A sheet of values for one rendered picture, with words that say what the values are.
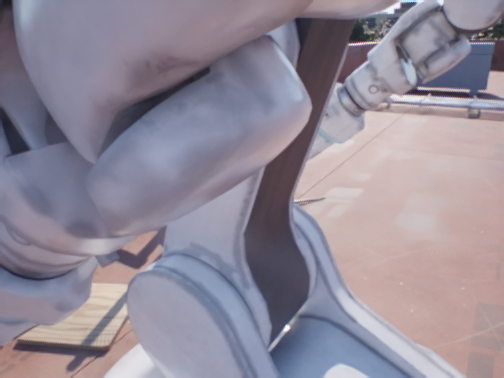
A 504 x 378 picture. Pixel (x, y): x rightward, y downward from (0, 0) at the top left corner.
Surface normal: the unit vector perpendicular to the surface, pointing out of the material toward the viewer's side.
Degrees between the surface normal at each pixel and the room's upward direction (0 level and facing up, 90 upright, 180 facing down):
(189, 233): 90
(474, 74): 90
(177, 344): 90
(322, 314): 90
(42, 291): 50
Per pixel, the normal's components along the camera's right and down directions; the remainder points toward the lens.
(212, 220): -0.50, 0.36
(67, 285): 0.61, -0.47
